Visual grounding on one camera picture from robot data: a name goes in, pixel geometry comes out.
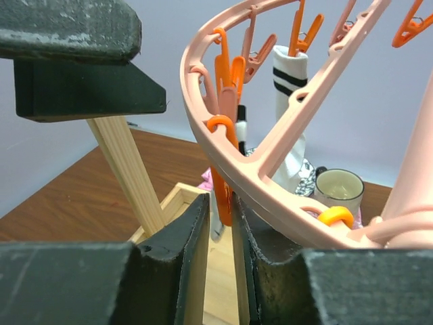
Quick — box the wooden hanging rack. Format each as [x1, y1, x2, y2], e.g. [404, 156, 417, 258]
[87, 116, 240, 324]

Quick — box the pink cloth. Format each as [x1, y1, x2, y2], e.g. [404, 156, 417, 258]
[198, 168, 214, 192]

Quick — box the pink round clip hanger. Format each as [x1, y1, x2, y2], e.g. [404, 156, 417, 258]
[179, 0, 433, 251]

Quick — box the orange clothespin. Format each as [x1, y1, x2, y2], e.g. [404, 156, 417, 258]
[206, 114, 239, 227]
[287, 0, 325, 58]
[317, 206, 355, 228]

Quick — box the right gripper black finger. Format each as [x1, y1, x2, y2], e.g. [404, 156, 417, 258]
[1, 194, 210, 324]
[232, 198, 432, 324]

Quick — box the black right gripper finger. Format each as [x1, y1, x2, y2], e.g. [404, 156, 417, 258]
[14, 60, 167, 123]
[1, 0, 142, 64]

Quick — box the white sock with black stripes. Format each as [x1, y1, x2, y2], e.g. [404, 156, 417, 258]
[270, 45, 309, 190]

